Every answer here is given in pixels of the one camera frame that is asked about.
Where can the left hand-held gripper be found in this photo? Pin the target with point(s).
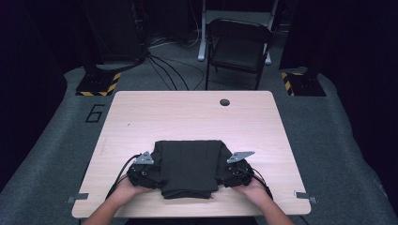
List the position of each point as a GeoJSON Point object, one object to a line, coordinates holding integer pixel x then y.
{"type": "Point", "coordinates": [142, 173]}

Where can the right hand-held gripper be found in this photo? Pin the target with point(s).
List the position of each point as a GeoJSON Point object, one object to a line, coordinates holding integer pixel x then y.
{"type": "Point", "coordinates": [239, 173]}

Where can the dark grey pleated skirt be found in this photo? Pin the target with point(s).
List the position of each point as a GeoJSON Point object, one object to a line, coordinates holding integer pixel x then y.
{"type": "Point", "coordinates": [189, 168]}

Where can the person's left hand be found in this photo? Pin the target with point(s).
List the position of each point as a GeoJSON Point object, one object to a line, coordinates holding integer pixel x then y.
{"type": "Point", "coordinates": [126, 190]}

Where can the person's right hand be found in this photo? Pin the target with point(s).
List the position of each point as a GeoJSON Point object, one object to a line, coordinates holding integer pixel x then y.
{"type": "Point", "coordinates": [256, 192]}

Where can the grey tape strip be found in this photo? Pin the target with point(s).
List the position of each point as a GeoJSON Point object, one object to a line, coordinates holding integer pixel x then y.
{"type": "Point", "coordinates": [305, 196]}
{"type": "Point", "coordinates": [79, 197]}

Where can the black yellow striped stand base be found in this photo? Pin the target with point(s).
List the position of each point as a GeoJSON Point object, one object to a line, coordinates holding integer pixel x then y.
{"type": "Point", "coordinates": [98, 84]}
{"type": "Point", "coordinates": [305, 84]}

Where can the black folding chair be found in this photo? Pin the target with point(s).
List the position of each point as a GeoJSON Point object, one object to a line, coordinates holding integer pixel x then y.
{"type": "Point", "coordinates": [237, 47]}

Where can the black cabinet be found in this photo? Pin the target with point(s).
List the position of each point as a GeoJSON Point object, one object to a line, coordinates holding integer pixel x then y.
{"type": "Point", "coordinates": [115, 28]}

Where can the black stand post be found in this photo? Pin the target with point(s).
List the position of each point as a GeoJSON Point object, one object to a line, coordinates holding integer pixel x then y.
{"type": "Point", "coordinates": [90, 47]}

